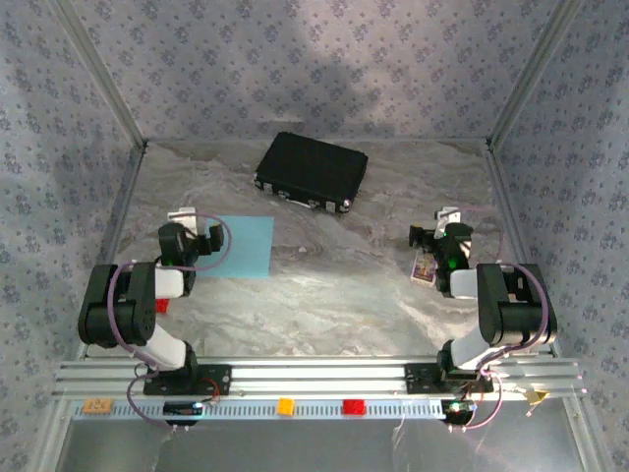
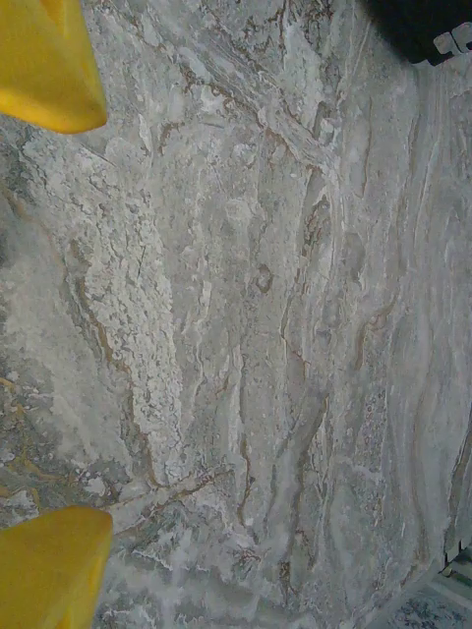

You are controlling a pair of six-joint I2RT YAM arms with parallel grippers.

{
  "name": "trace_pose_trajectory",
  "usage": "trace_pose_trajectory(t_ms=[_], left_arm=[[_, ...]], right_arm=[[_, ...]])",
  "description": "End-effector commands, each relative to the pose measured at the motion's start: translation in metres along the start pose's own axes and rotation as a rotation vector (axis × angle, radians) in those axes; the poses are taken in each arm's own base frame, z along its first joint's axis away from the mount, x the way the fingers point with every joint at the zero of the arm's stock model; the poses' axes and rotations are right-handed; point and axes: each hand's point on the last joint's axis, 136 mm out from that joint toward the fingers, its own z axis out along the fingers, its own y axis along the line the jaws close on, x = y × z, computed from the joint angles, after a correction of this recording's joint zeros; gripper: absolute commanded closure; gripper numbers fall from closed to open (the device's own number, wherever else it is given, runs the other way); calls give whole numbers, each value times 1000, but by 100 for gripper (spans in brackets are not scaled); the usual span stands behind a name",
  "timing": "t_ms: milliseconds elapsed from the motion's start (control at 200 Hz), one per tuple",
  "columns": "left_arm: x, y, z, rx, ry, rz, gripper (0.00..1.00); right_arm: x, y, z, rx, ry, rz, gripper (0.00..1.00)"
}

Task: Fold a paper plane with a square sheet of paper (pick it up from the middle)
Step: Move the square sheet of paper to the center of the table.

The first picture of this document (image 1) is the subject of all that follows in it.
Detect light blue paper sheet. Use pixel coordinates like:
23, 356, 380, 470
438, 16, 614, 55
196, 214, 275, 280

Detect playing card box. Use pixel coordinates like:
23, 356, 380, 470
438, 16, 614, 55
410, 251, 438, 287

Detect black hard case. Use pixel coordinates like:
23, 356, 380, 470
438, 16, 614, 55
254, 131, 370, 215

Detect right black controller board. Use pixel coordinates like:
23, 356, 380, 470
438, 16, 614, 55
440, 398, 478, 424

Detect black controller board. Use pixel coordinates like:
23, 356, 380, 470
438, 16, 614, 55
440, 398, 478, 424
163, 400, 203, 419

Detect left black controller board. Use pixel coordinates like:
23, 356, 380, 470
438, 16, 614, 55
163, 400, 203, 419

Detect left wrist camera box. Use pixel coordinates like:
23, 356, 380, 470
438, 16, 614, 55
166, 206, 199, 232

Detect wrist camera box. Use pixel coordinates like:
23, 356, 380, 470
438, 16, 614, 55
434, 206, 463, 231
166, 206, 199, 232

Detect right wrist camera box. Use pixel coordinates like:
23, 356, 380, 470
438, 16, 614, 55
434, 206, 463, 231

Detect aluminium side rail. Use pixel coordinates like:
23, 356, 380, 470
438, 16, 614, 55
484, 142, 561, 358
76, 142, 148, 360

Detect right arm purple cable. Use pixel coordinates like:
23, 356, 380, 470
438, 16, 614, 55
449, 206, 551, 434

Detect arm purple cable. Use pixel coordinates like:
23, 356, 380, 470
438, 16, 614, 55
449, 206, 551, 434
108, 213, 232, 434

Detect aluminium corner post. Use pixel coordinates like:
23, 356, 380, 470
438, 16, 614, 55
48, 0, 149, 151
486, 0, 589, 151

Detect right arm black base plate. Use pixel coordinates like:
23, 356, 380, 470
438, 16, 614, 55
403, 362, 495, 394

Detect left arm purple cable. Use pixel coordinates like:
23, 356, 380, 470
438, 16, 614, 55
108, 213, 232, 434

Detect grey slotted cable duct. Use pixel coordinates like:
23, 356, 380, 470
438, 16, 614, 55
71, 398, 473, 420

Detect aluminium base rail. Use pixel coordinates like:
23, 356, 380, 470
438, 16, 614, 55
51, 358, 589, 402

